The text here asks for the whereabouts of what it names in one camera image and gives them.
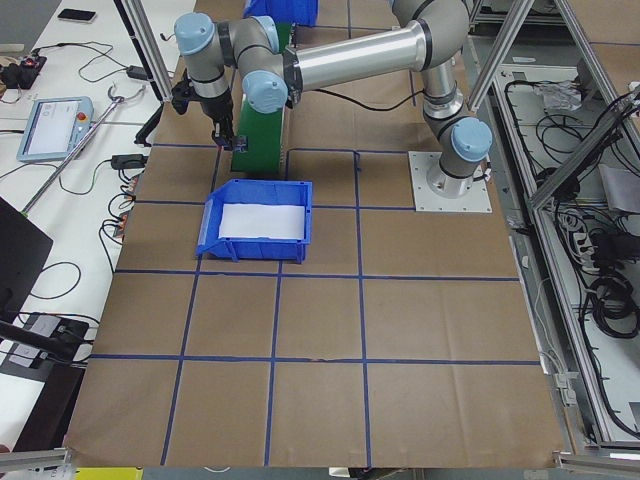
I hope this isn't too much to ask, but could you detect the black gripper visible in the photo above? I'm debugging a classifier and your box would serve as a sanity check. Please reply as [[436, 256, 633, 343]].
[[202, 92, 234, 138]]

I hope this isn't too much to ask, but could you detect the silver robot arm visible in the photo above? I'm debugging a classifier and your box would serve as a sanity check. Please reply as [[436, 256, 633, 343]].
[[172, 1, 493, 199]]

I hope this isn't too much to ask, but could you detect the green conveyor belt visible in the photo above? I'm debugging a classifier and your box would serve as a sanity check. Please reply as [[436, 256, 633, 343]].
[[229, 16, 289, 175]]

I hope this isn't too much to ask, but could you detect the black power adapter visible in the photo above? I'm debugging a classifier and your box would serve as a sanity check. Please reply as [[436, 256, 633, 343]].
[[125, 65, 149, 81]]

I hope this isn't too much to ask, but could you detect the metal reacher grabber pole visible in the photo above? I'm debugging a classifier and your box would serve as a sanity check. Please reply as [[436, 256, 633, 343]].
[[21, 85, 146, 217]]

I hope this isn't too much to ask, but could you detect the blue left plastic bin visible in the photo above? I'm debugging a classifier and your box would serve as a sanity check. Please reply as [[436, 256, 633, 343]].
[[196, 179, 313, 263]]

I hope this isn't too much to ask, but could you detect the blue plastic bin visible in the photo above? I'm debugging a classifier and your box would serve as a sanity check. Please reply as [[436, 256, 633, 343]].
[[196, 179, 313, 263], [244, 0, 319, 26]]

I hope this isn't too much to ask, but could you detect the blue right plastic bin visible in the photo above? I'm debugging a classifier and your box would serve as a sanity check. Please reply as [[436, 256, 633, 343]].
[[244, 0, 319, 26]]

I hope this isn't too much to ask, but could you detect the white foam pad left bin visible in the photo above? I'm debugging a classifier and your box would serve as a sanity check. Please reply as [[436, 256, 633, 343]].
[[219, 203, 305, 240]]

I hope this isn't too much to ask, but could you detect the teach pendant tablet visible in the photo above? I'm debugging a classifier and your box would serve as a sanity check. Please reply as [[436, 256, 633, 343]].
[[16, 96, 94, 162]]

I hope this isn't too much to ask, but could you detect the black smartphone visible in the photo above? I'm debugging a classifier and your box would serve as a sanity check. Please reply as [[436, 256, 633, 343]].
[[57, 8, 97, 24]]

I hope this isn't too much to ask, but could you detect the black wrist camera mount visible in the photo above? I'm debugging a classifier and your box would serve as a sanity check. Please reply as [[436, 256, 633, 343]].
[[171, 70, 194, 115]]

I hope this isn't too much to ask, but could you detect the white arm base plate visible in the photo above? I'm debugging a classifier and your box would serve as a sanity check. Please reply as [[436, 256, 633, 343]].
[[408, 151, 492, 214]]

